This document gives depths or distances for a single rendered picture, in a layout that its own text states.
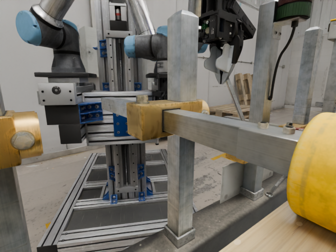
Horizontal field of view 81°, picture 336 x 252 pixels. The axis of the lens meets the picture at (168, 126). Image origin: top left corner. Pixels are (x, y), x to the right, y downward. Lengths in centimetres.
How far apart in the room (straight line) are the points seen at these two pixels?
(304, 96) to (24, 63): 270
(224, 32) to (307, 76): 35
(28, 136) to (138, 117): 13
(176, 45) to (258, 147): 20
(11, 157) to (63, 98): 70
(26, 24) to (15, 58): 189
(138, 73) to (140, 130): 94
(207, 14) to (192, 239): 47
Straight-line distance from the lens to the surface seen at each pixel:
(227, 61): 51
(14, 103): 286
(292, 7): 50
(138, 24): 89
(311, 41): 75
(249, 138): 19
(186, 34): 32
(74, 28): 110
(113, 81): 112
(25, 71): 286
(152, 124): 28
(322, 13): 867
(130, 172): 125
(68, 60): 105
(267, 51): 51
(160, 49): 70
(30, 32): 97
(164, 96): 68
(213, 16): 49
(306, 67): 74
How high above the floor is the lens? 100
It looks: 13 degrees down
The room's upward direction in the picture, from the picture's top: straight up
